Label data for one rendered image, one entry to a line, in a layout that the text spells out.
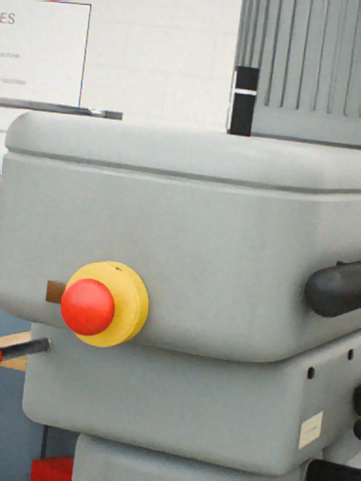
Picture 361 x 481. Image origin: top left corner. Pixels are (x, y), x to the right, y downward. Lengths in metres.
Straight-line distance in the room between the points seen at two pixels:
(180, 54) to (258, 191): 4.83
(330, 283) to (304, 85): 0.40
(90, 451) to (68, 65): 4.89
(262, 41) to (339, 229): 0.36
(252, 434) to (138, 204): 0.21
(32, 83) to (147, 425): 5.04
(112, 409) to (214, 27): 4.68
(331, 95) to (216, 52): 4.40
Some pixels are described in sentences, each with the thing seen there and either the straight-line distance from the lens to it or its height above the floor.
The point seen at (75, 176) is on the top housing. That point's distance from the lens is 0.93.
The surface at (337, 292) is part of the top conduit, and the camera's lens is 0.89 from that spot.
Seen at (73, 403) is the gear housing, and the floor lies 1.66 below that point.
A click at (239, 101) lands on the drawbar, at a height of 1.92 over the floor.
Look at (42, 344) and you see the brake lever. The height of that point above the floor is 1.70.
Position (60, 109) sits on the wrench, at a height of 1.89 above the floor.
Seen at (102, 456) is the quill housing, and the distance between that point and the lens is 1.09.
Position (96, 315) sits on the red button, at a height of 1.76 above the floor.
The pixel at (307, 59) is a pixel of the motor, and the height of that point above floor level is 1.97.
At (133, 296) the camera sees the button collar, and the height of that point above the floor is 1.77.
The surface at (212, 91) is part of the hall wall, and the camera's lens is 5.64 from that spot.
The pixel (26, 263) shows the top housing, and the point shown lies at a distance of 0.95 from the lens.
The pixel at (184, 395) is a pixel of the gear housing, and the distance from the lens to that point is 1.01.
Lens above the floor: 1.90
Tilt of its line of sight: 5 degrees down
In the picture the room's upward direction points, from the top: 7 degrees clockwise
